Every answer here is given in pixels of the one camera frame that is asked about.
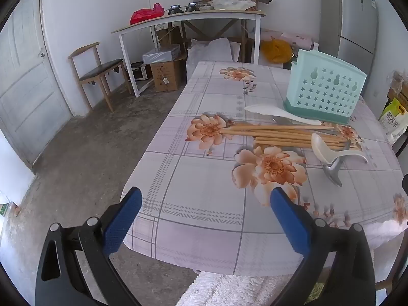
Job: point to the cardboard box with label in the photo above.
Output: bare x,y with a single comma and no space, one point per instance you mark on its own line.
165,76

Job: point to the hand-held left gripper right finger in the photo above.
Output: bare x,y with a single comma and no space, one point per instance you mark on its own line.
291,224

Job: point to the brown cardboard box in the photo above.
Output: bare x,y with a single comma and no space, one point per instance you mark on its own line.
167,36

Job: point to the teal plastic utensil holder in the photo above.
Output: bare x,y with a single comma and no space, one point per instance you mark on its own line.
322,92

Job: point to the black electronic device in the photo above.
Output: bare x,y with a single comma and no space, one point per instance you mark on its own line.
174,9
191,7

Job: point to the large cardboard box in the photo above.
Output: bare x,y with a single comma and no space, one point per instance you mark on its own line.
398,86

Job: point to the white woven sack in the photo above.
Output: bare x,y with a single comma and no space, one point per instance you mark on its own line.
207,51

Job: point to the rice bag with yellow top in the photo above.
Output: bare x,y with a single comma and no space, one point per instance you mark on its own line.
392,121

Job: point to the wooden chair with dark seat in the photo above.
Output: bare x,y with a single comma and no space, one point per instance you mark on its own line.
98,70

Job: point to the pink long box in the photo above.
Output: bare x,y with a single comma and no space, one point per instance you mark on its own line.
299,40

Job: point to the white plastic spoon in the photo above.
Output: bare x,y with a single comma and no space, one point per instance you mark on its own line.
320,148

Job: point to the white fluffy towel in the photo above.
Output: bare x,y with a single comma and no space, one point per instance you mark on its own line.
229,290

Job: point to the grey refrigerator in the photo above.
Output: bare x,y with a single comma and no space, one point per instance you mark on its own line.
350,22

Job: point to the white panel door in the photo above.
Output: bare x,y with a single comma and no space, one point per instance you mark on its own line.
28,86

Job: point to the silver flat box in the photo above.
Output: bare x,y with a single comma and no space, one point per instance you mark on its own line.
161,54

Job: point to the white plastic bag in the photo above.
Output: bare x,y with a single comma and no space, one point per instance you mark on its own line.
232,3

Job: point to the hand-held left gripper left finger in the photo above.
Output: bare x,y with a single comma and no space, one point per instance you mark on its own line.
122,221

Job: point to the small toaster oven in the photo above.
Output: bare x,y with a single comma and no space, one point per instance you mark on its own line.
138,71

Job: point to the pile of wooden chopsticks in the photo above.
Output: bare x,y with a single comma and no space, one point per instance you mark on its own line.
280,134

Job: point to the metal spoon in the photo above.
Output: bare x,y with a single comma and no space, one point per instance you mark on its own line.
333,173

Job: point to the white rice paddle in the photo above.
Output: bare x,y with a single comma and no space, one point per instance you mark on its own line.
274,111

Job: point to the white-framed table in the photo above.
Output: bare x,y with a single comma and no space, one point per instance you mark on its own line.
191,16

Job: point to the red plastic bag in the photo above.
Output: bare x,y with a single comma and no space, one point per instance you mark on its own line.
145,15

